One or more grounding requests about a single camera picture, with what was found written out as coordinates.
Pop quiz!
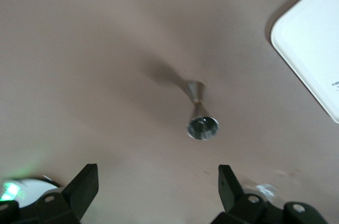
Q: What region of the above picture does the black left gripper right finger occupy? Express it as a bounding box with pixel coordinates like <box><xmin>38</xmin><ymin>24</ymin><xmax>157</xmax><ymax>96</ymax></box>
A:
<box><xmin>211</xmin><ymin>164</ymin><xmax>267</xmax><ymax>224</ymax></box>

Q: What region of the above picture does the brown table cover mat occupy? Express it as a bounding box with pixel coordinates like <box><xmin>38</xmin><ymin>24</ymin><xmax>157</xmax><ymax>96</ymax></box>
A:
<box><xmin>0</xmin><ymin>0</ymin><xmax>339</xmax><ymax>224</ymax></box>

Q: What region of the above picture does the steel double jigger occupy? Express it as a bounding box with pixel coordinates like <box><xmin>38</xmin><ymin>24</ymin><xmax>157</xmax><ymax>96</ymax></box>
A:
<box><xmin>186</xmin><ymin>80</ymin><xmax>220</xmax><ymax>141</ymax></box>

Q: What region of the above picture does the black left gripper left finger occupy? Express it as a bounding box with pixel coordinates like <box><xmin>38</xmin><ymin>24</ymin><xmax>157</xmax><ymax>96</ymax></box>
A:
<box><xmin>18</xmin><ymin>164</ymin><xmax>100</xmax><ymax>224</ymax></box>

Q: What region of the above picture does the cream rabbit print tray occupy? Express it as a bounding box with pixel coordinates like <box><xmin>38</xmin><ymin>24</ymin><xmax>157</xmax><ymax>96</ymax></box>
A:
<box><xmin>270</xmin><ymin>0</ymin><xmax>339</xmax><ymax>124</ymax></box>

